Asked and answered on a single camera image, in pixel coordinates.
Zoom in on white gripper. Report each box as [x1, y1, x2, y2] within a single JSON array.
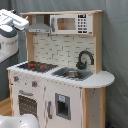
[[0, 9, 29, 30]]

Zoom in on grey range hood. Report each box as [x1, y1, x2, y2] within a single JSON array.
[[26, 15, 51, 33]]

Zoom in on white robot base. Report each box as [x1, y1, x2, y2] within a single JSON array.
[[0, 114, 39, 128]]

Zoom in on wooden toy kitchen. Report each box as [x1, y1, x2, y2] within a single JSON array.
[[8, 10, 114, 128]]

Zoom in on red stove knob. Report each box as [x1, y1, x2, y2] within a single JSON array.
[[32, 81, 37, 87], [13, 76, 19, 82]]

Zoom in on black stovetop red burners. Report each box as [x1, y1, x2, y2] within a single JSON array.
[[20, 61, 56, 72]]

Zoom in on metal sink basin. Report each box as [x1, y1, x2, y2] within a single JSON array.
[[53, 67, 92, 81]]

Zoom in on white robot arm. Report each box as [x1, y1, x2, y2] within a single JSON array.
[[0, 9, 29, 63]]

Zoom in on red left stove knob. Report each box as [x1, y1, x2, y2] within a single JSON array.
[[13, 76, 19, 82]]

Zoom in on oven door with window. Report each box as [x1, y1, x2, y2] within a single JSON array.
[[18, 95, 37, 116]]

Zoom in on microwave button panel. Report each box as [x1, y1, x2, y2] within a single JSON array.
[[78, 14, 87, 33]]

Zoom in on white microwave door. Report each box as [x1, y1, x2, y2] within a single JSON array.
[[50, 14, 78, 34]]

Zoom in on red right stove knob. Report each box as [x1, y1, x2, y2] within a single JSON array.
[[32, 81, 37, 87]]

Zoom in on black faucet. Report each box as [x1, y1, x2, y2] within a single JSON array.
[[75, 50, 95, 71]]

